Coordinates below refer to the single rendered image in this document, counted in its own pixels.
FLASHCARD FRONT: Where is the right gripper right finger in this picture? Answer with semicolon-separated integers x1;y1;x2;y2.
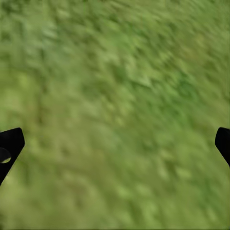
215;127;230;166

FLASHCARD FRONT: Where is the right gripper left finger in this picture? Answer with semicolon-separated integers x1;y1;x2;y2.
0;127;25;185

